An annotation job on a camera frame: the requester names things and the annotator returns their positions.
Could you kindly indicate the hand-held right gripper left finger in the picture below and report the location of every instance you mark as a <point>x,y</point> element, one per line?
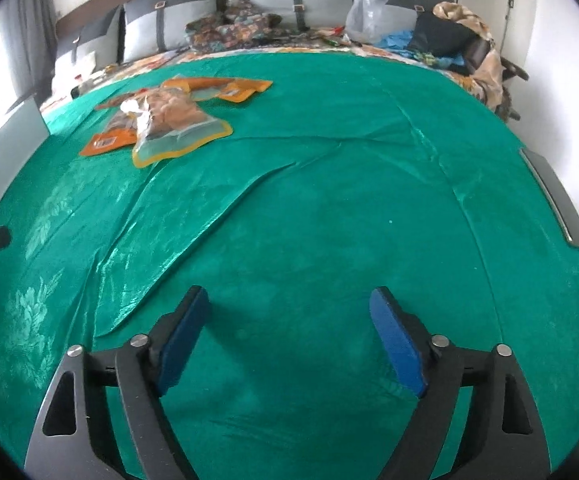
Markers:
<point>182,345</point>

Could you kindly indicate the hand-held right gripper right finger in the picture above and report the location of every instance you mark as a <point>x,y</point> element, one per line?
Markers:
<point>399,345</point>

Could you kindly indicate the orange brown snack packet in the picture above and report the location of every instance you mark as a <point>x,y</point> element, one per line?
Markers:
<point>104,142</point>

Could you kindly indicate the clear brown snack packet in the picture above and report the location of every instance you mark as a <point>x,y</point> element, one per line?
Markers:
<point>184,130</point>

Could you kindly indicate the orange teal snack packet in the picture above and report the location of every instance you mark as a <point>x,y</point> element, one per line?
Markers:
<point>194,85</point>

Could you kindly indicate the green tablecloth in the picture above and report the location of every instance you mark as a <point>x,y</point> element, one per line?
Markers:
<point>289,220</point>

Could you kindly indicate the white plastic bag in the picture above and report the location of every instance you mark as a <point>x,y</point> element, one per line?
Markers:
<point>82,65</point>

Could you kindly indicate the grey plastic bar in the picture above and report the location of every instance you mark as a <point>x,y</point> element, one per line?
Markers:
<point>554,200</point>

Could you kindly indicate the grey curtain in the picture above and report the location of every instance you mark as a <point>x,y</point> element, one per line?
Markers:
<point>24,25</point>

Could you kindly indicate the floral bedsheet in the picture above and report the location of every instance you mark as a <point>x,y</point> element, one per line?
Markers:
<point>369,52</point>

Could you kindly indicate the blue plastic bag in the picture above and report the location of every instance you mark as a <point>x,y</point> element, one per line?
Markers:
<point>397,41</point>

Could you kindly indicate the beige patterned blanket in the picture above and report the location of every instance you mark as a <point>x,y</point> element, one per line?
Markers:
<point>477,45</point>

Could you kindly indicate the black bag on bed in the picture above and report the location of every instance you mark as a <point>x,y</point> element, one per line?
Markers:
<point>439,35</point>

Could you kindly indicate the folded floral blanket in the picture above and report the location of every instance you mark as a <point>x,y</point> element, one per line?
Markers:
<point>234,25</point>

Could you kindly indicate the clear plastic bag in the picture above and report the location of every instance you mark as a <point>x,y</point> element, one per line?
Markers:
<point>367,15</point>

